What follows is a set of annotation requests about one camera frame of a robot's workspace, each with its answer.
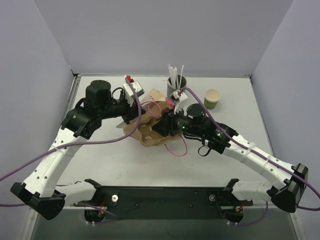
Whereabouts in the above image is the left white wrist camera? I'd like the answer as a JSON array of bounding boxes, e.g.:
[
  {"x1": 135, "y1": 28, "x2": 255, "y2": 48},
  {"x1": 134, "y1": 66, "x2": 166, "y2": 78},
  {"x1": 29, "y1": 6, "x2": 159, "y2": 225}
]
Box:
[{"x1": 122, "y1": 75, "x2": 145, "y2": 106}]

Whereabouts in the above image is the green paper coffee cup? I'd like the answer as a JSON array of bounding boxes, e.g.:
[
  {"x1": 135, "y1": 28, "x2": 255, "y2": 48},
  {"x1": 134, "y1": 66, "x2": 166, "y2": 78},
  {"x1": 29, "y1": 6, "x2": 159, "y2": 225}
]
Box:
[{"x1": 203, "y1": 89, "x2": 221, "y2": 110}]

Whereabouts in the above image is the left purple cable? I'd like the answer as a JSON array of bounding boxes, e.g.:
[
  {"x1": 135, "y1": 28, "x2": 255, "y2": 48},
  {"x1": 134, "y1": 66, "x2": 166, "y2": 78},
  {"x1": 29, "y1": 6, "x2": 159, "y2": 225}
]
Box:
[{"x1": 0, "y1": 77, "x2": 142, "y2": 207}]

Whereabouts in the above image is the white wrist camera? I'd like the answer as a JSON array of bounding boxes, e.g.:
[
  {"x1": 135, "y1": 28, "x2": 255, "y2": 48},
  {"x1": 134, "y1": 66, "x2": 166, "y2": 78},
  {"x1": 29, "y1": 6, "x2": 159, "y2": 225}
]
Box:
[
  {"x1": 122, "y1": 75, "x2": 145, "y2": 106},
  {"x1": 169, "y1": 90, "x2": 188, "y2": 115}
]

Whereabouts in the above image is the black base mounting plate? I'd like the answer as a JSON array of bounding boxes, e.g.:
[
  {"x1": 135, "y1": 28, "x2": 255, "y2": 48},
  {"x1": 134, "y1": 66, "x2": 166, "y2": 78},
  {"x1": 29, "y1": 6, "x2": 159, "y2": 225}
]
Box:
[{"x1": 86, "y1": 186, "x2": 253, "y2": 220}]

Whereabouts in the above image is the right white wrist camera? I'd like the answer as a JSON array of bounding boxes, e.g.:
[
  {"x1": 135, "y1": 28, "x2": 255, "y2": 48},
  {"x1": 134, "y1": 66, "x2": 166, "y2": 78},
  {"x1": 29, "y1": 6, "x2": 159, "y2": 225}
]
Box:
[{"x1": 169, "y1": 90, "x2": 188, "y2": 115}]

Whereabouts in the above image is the brown paper takeout bag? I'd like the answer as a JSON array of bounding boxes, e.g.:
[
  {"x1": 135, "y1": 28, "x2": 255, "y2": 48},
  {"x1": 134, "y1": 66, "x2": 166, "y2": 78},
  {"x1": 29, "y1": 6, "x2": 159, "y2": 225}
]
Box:
[{"x1": 130, "y1": 88, "x2": 188, "y2": 157}]

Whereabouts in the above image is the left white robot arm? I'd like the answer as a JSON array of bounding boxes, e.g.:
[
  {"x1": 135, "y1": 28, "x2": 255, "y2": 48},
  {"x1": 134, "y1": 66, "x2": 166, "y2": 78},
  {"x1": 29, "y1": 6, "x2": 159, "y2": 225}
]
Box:
[{"x1": 10, "y1": 75, "x2": 145, "y2": 220}]

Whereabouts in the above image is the purple cable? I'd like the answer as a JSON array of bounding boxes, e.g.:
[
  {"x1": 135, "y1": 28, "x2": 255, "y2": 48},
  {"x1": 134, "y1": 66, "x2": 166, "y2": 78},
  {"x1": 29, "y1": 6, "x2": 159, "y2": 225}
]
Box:
[
  {"x1": 0, "y1": 77, "x2": 142, "y2": 207},
  {"x1": 178, "y1": 87, "x2": 320, "y2": 227}
]

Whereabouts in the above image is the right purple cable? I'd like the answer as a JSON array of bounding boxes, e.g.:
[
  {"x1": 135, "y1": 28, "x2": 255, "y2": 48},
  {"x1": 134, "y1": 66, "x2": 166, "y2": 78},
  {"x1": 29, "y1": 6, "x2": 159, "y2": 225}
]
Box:
[{"x1": 178, "y1": 87, "x2": 320, "y2": 227}]

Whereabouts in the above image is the aluminium frame rail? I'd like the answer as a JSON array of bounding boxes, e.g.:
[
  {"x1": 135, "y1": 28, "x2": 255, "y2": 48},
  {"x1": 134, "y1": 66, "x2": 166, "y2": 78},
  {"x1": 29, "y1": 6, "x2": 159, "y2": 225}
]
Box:
[{"x1": 30, "y1": 199, "x2": 86, "y2": 216}]

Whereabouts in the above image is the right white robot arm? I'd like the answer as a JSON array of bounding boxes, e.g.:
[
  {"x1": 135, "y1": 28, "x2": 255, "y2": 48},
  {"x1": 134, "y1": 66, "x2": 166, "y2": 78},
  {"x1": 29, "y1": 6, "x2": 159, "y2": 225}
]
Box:
[{"x1": 152, "y1": 103, "x2": 308, "y2": 213}]

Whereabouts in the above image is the grey cylindrical straw holder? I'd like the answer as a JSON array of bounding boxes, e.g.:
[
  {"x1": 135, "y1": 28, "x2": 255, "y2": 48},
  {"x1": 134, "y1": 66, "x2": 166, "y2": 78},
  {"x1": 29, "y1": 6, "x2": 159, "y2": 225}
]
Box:
[{"x1": 166, "y1": 75, "x2": 187, "y2": 98}]

